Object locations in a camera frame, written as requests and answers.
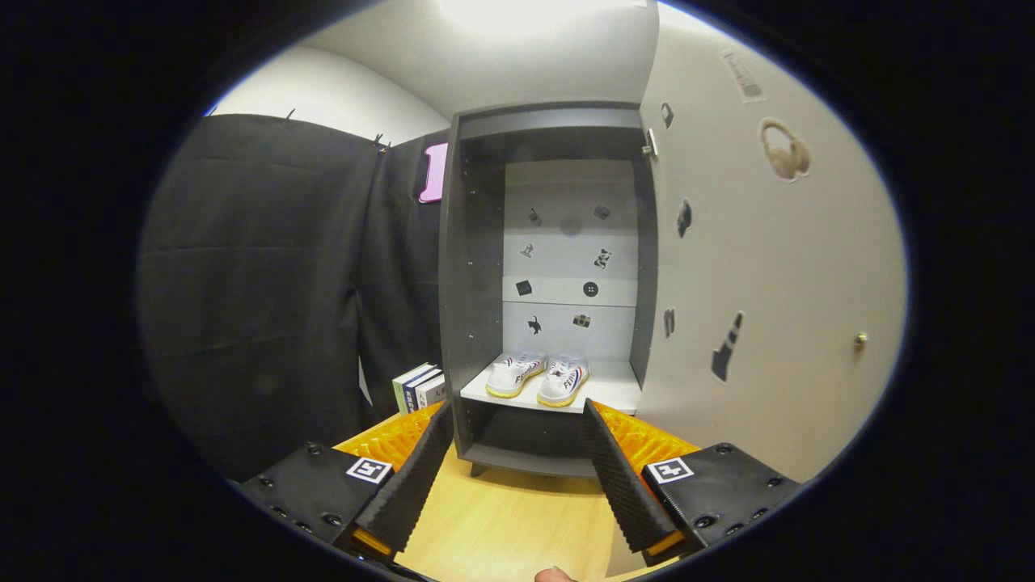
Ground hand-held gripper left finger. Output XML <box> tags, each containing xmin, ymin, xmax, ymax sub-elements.
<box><xmin>237</xmin><ymin>399</ymin><xmax>455</xmax><ymax>564</ymax></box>

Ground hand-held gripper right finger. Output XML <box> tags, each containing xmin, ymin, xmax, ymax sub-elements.
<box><xmin>581</xmin><ymin>397</ymin><xmax>803</xmax><ymax>568</ymax></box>

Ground white shoe red blue stripes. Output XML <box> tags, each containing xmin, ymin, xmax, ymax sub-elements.
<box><xmin>485</xmin><ymin>349</ymin><xmax>549</xmax><ymax>399</ymax></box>
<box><xmin>537</xmin><ymin>353</ymin><xmax>591</xmax><ymax>408</ymax></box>

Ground dark blue book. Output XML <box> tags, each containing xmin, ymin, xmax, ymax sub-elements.
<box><xmin>402</xmin><ymin>368</ymin><xmax>442</xmax><ymax>413</ymax></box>

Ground white grey book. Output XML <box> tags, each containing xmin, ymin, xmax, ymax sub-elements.
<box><xmin>414</xmin><ymin>373</ymin><xmax>447</xmax><ymax>410</ymax></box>

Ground green book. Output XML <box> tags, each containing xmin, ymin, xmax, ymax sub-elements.
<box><xmin>392</xmin><ymin>363</ymin><xmax>433</xmax><ymax>415</ymax></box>

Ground ceiling light panel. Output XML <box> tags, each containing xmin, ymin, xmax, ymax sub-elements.
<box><xmin>437</xmin><ymin>0</ymin><xmax>648</xmax><ymax>37</ymax></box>

